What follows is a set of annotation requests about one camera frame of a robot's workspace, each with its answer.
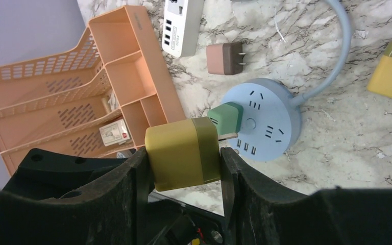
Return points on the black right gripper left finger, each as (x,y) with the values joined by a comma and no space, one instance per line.
(108,210)

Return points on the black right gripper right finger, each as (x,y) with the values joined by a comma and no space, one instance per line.
(259,210)

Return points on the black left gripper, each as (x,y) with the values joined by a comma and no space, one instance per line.
(43,174)

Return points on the green charger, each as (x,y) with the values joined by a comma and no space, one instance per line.
(226,117)

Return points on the white box in organizer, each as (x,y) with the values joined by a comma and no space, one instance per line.
(114,133)

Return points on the blue round power socket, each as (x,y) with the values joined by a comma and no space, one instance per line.
(269,125)

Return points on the orange plastic file organizer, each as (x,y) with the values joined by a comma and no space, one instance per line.
(58,103)

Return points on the brown pink small charger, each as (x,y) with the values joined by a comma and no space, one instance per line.
(225,58)

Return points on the white power strip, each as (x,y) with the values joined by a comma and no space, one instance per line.
(182,20)

